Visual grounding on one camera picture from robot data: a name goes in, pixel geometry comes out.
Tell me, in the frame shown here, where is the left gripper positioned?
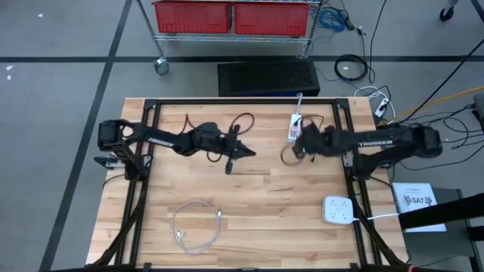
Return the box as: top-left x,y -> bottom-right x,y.
219,126 -> 257,159

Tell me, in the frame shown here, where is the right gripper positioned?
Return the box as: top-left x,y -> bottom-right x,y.
294,126 -> 341,156

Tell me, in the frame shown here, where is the white multi-outlet wall tap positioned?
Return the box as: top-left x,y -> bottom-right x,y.
321,195 -> 355,226

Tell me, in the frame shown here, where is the white braided USB cable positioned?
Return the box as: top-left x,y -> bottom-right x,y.
171,199 -> 224,257

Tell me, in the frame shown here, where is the black perforated floor mat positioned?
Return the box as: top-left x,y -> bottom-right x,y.
217,60 -> 321,97

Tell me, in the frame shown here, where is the white floor power strip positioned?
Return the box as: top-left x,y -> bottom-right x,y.
374,97 -> 389,119

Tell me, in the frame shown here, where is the white printed booklet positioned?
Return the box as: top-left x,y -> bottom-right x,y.
392,182 -> 448,233

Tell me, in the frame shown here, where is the red plastic storage bin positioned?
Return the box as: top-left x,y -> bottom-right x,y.
234,2 -> 312,37
152,0 -> 232,34

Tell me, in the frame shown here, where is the black horizontal bar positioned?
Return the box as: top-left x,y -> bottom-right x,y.
399,192 -> 484,243

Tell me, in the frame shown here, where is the grey side table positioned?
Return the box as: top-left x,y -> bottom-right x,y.
406,187 -> 478,272

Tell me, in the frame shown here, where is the black caster wheel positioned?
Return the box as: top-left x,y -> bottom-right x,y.
439,0 -> 458,23

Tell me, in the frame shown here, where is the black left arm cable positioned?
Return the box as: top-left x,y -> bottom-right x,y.
183,112 -> 255,164

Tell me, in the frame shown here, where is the black aluminium table frame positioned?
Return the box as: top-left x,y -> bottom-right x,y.
88,97 -> 411,272

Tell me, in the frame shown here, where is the black cable coil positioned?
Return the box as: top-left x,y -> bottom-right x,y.
334,54 -> 370,82

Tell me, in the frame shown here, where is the white wall tap cord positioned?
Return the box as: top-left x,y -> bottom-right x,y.
352,212 -> 401,222

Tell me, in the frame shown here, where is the chrome wire shelf cart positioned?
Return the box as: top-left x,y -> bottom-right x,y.
135,0 -> 326,76

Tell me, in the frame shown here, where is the blue cable coil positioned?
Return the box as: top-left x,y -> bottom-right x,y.
317,7 -> 348,33

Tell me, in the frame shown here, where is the thin black floor cable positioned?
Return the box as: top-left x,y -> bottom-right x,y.
368,0 -> 389,84

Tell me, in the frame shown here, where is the yellow cable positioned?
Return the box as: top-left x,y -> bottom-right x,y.
396,85 -> 484,119

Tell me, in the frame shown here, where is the thick black slanted cable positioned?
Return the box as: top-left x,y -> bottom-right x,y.
396,48 -> 484,125

